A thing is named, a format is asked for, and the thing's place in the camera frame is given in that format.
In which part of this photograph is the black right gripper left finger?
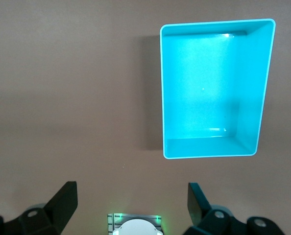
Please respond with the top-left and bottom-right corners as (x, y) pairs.
(0, 181), (78, 235)

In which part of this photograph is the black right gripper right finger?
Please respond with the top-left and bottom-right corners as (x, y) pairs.
(184, 182), (286, 235)

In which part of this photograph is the brown table cover mat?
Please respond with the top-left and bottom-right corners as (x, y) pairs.
(0, 0), (291, 235)

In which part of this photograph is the teal plastic bin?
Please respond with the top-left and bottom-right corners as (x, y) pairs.
(159, 18), (276, 160)

